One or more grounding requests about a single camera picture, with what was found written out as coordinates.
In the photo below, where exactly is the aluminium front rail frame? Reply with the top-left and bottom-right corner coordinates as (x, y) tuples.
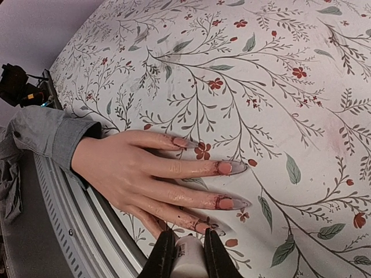
(0, 69), (148, 278)

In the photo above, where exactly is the mannequin hand with nails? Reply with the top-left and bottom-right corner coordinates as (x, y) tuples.
(71, 130), (250, 237)

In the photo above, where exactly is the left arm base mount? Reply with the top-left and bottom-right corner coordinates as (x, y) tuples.
(1, 64), (54, 108)

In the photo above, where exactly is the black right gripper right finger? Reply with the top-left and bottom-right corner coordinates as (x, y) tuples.
(203, 228), (243, 278)

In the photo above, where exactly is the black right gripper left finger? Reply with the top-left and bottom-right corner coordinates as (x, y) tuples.
(137, 230), (175, 278)

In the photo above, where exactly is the grey sleeved forearm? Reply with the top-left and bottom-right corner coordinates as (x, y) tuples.
(1, 105), (101, 224)

